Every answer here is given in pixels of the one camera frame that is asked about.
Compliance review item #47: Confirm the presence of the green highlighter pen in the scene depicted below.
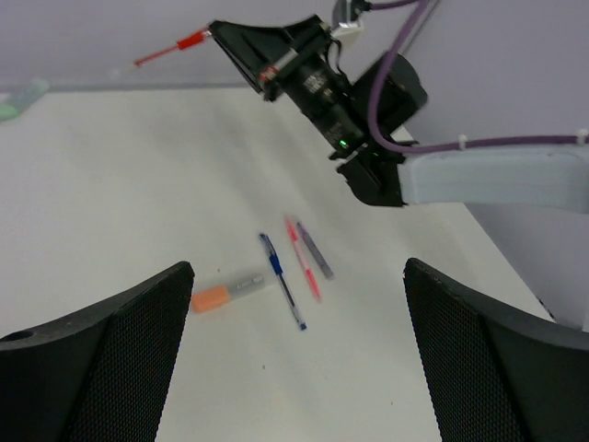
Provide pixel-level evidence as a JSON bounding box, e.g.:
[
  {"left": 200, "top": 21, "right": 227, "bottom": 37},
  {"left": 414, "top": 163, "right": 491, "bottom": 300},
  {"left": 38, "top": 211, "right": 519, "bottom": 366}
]
[{"left": 1, "top": 78, "right": 50, "bottom": 122}]

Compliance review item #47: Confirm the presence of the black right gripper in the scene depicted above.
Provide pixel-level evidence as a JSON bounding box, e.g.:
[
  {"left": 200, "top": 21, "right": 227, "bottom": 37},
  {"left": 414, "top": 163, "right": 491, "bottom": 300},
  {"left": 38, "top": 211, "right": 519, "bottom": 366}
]
[{"left": 209, "top": 15, "right": 368, "bottom": 159}]

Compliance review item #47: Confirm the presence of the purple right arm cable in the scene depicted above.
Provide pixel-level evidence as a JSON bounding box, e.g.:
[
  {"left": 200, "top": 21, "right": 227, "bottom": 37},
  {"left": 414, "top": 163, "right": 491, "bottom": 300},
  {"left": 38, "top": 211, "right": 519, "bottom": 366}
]
[{"left": 365, "top": 0, "right": 589, "bottom": 156}]

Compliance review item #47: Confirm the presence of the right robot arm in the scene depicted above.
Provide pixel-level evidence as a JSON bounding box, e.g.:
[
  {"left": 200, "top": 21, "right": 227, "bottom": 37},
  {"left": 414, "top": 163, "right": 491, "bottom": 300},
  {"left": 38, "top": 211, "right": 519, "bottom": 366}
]
[{"left": 209, "top": 16, "right": 588, "bottom": 213}]

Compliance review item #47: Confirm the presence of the purple grey marker pen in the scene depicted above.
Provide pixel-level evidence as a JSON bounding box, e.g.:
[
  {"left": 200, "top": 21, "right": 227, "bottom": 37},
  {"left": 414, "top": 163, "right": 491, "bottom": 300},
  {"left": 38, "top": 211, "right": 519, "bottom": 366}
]
[{"left": 295, "top": 221, "right": 334, "bottom": 280}]

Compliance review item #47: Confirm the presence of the blue gel pen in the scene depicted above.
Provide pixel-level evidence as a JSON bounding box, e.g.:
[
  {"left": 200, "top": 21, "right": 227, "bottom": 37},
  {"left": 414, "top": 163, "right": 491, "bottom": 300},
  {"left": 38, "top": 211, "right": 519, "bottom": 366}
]
[{"left": 259, "top": 233, "right": 307, "bottom": 331}]

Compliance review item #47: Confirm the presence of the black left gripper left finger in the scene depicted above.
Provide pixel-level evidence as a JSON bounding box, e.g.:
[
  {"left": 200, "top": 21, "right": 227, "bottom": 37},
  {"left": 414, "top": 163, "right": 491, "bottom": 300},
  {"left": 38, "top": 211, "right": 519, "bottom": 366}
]
[{"left": 1, "top": 262, "right": 194, "bottom": 441}]

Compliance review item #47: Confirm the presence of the orange highlighter pen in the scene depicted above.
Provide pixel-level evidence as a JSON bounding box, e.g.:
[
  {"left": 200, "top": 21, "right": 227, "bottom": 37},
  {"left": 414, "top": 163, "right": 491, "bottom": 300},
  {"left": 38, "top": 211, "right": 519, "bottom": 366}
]
[{"left": 191, "top": 271, "right": 271, "bottom": 313}]

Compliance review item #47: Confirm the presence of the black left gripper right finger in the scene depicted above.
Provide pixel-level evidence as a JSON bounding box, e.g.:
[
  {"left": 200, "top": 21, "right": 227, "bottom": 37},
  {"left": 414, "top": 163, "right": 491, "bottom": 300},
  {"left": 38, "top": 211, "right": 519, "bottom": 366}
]
[{"left": 404, "top": 258, "right": 588, "bottom": 441}]

